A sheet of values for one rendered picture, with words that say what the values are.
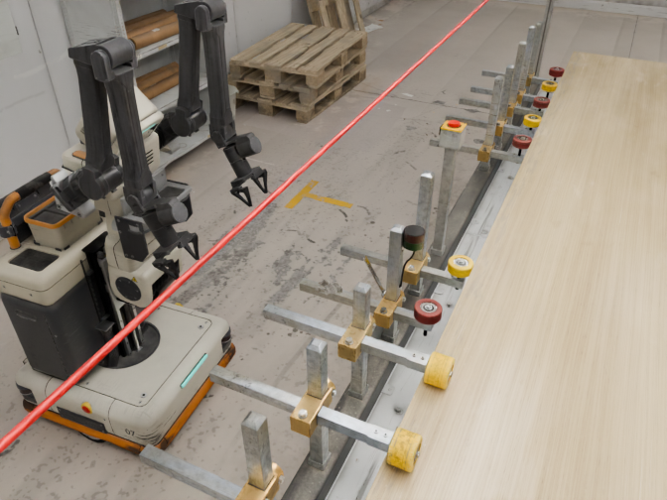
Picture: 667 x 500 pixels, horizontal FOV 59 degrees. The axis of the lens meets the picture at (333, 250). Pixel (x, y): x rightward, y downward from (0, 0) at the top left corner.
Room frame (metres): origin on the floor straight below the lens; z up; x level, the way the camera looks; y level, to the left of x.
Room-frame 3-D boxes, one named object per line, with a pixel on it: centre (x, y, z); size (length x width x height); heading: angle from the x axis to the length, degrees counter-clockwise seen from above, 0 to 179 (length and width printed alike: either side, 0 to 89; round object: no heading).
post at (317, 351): (0.90, 0.04, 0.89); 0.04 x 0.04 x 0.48; 64
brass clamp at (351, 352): (1.10, -0.06, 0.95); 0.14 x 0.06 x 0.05; 154
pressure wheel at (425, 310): (1.26, -0.27, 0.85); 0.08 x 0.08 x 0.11
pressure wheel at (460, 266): (1.48, -0.40, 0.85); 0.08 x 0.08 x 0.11
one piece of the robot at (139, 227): (1.63, 0.60, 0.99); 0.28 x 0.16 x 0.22; 158
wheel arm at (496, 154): (2.46, -0.66, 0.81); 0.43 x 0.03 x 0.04; 64
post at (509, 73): (2.70, -0.83, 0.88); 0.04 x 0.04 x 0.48; 64
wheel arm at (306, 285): (1.35, -0.09, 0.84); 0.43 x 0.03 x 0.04; 64
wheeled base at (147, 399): (1.74, 0.86, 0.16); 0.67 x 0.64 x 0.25; 68
